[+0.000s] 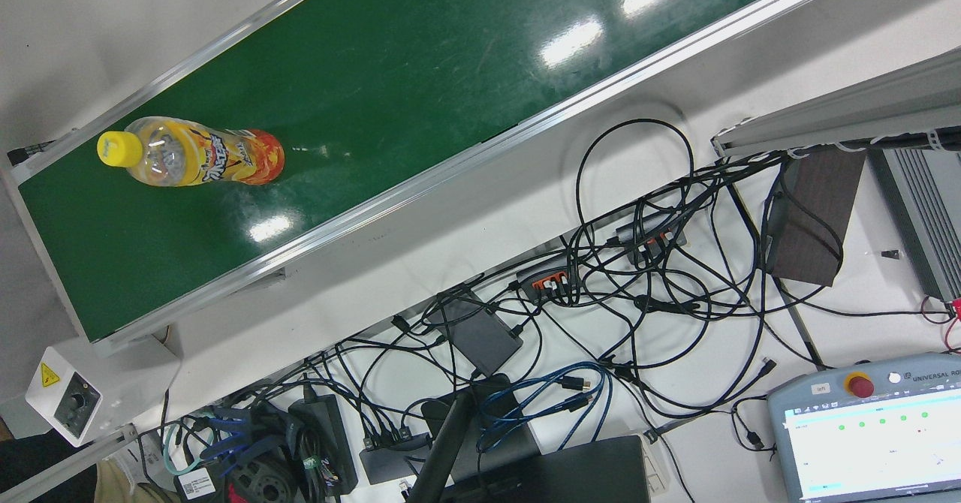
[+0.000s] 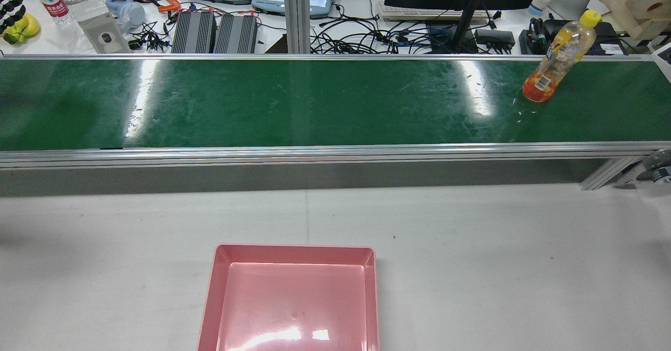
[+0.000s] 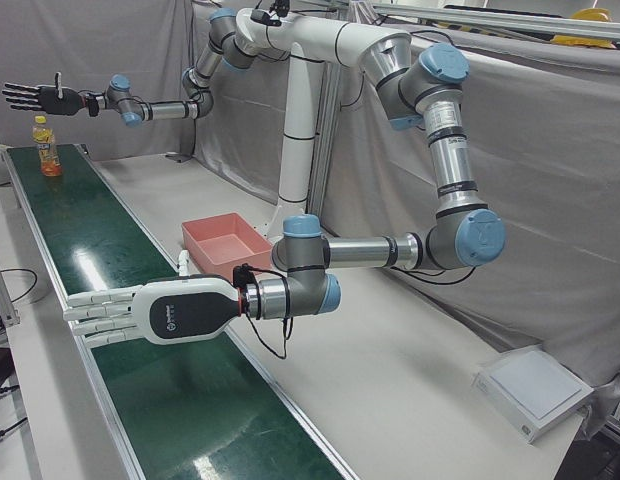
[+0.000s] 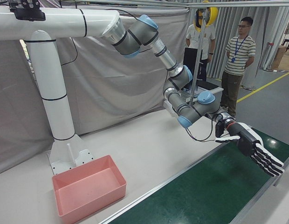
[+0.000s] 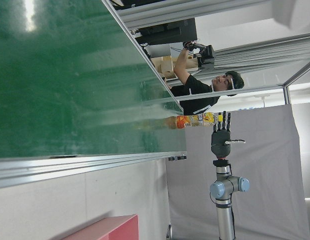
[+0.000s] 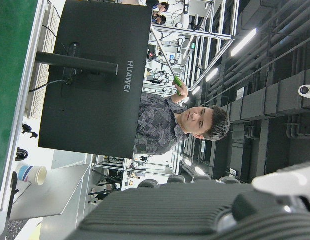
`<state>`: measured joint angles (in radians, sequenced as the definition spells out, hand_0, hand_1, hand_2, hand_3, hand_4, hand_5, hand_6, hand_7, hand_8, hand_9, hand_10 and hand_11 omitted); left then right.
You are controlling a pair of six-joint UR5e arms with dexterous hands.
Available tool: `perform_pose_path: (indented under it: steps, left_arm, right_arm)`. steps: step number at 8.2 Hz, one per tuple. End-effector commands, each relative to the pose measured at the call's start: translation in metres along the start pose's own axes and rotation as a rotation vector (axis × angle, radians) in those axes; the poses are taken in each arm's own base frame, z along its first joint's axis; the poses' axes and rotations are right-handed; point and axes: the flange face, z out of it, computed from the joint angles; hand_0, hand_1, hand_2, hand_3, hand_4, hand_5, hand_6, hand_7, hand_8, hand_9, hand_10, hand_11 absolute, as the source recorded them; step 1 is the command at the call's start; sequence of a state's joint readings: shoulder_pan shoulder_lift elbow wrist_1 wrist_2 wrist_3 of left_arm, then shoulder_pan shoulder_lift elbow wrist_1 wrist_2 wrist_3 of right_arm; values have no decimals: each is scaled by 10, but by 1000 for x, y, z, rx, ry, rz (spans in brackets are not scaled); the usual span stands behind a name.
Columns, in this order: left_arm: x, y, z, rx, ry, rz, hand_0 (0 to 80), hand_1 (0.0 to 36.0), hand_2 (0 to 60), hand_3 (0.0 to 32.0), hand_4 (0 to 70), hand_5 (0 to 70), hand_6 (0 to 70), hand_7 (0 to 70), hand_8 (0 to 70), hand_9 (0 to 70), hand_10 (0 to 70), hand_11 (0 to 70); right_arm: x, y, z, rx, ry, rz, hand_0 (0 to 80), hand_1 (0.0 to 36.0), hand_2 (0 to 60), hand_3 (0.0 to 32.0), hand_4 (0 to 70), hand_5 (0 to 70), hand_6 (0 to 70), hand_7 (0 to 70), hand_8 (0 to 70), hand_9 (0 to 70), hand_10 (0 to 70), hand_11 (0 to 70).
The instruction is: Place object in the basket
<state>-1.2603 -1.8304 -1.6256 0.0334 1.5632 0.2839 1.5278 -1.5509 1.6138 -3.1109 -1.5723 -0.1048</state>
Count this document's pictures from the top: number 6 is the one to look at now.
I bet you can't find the person in patterned grey shirt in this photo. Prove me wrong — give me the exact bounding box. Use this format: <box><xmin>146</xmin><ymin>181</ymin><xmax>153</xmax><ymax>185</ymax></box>
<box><xmin>133</xmin><ymin>76</ymin><xmax>231</xmax><ymax>157</ymax></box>

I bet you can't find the black office chair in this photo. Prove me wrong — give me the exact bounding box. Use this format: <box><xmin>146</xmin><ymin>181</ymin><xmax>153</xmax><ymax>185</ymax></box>
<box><xmin>192</xmin><ymin>173</ymin><xmax>212</xmax><ymax>183</ymax></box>
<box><xmin>136</xmin><ymin>179</ymin><xmax>161</xmax><ymax>190</ymax></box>
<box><xmin>218</xmin><ymin>175</ymin><xmax>242</xmax><ymax>186</ymax></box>
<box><xmin>167</xmin><ymin>174</ymin><xmax>187</xmax><ymax>185</ymax></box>

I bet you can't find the white security camera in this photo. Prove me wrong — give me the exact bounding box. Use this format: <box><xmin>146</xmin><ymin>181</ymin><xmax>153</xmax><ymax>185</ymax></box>
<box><xmin>298</xmin><ymin>84</ymin><xmax>310</xmax><ymax>99</ymax></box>

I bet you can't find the blue striped paper cup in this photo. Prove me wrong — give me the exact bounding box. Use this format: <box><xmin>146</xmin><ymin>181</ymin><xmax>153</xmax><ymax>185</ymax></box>
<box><xmin>15</xmin><ymin>164</ymin><xmax>48</xmax><ymax>187</ymax></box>

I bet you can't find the white keyboard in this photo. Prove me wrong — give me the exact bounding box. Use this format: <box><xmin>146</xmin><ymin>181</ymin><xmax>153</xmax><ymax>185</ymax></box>
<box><xmin>29</xmin><ymin>2</ymin><xmax>62</xmax><ymax>121</ymax></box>

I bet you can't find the white and grey right robot hand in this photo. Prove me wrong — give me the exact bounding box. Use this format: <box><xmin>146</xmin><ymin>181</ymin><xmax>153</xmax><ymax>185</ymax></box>
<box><xmin>62</xmin><ymin>161</ymin><xmax>310</xmax><ymax>240</ymax></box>

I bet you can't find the black Huawei monitor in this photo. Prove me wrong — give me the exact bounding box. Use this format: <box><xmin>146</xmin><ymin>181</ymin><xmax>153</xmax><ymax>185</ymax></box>
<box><xmin>34</xmin><ymin>0</ymin><xmax>153</xmax><ymax>160</ymax></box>

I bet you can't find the black monitor cable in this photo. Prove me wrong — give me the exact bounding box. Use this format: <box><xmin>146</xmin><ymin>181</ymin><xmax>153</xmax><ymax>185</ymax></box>
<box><xmin>28</xmin><ymin>78</ymin><xmax>72</xmax><ymax>93</ymax></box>

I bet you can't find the green handled metal pole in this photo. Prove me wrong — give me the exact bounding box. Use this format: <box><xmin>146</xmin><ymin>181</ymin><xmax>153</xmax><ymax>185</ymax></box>
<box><xmin>150</xmin><ymin>24</ymin><xmax>184</xmax><ymax>97</ymax></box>

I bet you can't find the silver laptop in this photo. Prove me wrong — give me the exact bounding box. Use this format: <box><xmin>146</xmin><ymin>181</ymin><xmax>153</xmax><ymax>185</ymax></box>
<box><xmin>9</xmin><ymin>162</ymin><xmax>96</xmax><ymax>221</ymax></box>

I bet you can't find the aluminium frame structure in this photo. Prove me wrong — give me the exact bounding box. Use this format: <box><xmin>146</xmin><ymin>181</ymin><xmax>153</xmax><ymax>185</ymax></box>
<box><xmin>149</xmin><ymin>0</ymin><xmax>236</xmax><ymax>91</ymax></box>

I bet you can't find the green conveyor belt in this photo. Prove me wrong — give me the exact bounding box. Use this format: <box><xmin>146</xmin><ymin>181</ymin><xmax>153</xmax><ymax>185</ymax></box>
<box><xmin>0</xmin><ymin>0</ymin><xmax>49</xmax><ymax>221</ymax></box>

